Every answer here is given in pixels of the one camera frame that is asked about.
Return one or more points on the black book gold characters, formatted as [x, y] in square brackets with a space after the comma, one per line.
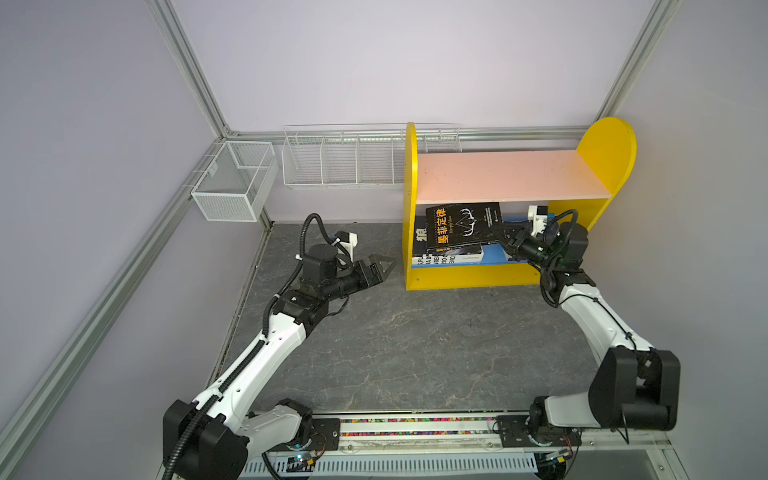
[453, 226]

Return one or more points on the aluminium mounting rail frame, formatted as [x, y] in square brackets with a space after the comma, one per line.
[453, 445]

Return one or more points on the black book white characters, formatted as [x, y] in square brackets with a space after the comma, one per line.
[420, 244]

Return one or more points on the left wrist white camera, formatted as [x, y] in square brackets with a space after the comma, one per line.
[347, 240]

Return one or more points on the yellow pink blue bookshelf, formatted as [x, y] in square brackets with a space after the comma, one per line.
[586, 179]

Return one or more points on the white wire divider rack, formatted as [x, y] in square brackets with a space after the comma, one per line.
[344, 155]

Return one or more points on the white Spanish text book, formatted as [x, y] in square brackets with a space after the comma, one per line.
[464, 255]

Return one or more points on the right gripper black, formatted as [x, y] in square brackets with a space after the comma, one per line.
[520, 237]

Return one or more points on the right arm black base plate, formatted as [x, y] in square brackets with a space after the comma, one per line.
[517, 431]

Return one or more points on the white mesh box basket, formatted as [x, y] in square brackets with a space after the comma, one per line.
[236, 183]

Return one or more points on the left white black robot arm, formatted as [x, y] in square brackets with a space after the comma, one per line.
[216, 434]

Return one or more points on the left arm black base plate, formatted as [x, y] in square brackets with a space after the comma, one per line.
[321, 434]

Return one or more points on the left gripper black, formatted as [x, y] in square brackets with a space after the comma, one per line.
[373, 270]

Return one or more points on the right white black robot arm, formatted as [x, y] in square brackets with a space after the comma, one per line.
[636, 385]

